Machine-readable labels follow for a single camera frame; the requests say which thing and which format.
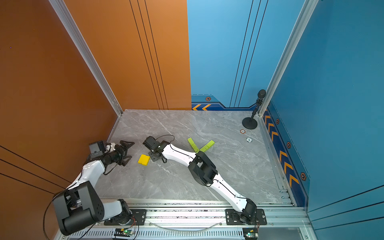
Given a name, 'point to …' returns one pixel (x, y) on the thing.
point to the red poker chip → (243, 131)
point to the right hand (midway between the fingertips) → (157, 153)
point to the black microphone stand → (250, 123)
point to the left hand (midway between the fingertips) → (133, 146)
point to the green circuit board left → (126, 232)
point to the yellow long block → (144, 160)
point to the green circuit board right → (250, 233)
